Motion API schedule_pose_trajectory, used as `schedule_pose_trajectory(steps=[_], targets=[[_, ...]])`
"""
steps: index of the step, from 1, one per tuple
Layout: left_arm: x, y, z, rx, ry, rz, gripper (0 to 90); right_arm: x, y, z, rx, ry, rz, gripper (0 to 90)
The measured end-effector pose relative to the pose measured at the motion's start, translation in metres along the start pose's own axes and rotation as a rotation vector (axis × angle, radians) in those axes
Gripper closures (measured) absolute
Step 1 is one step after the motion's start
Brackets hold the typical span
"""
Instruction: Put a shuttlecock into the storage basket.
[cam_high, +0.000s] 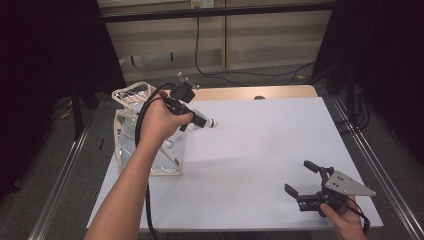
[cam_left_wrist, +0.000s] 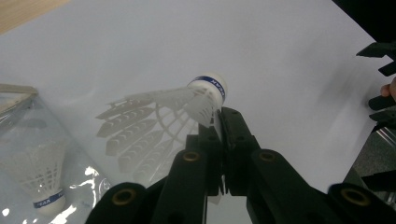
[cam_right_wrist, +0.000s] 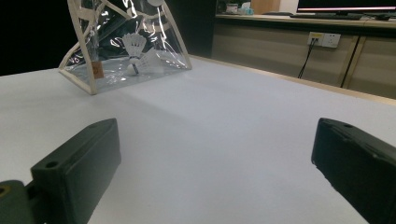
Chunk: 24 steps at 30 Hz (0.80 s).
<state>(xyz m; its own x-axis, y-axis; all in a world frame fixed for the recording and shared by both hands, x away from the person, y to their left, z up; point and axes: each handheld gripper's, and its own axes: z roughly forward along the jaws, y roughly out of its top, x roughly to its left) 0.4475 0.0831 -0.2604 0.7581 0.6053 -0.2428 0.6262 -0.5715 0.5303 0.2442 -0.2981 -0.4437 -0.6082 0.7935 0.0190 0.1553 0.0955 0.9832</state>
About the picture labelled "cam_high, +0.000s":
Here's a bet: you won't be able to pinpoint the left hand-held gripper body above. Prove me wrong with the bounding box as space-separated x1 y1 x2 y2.
164 71 201 117

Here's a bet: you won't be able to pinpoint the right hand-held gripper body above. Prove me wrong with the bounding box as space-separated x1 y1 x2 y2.
296 167 377 212

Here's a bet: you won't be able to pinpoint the white shuttlecock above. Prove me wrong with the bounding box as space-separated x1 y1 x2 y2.
186 118 219 133
164 131 184 149

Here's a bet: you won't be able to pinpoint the clear plastic tote bag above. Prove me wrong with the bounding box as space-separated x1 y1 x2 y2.
111 81 188 177

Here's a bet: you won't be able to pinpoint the person's left hand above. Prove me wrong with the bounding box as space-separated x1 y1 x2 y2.
138 90 195 148

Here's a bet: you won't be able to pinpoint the person's right hand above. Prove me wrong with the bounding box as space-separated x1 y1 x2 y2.
319 195 364 235

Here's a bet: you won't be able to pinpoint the white table mat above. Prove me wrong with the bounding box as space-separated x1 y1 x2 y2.
86 96 384 233

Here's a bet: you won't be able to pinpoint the black metal stand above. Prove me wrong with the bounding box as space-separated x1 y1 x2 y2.
71 79 101 141

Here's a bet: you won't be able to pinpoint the black horizontal bar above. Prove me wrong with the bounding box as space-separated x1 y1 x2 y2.
101 2 336 24

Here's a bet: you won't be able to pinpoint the black curtain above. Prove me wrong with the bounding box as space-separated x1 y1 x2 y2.
313 0 424 164
0 0 126 201

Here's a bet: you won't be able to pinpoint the aluminium floor rail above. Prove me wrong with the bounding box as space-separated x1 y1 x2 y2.
331 98 424 240
28 124 91 240

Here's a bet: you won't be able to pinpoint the right hand-held gripper cable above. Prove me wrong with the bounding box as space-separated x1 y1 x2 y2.
338 198 371 238

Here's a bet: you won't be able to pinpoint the black wall cable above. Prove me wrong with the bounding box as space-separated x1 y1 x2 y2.
194 16 316 88

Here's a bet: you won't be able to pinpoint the black floor cables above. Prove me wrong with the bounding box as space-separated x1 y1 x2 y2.
334 84 372 136

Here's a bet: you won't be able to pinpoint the white wall socket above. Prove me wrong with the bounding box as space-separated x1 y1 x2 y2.
190 0 215 9

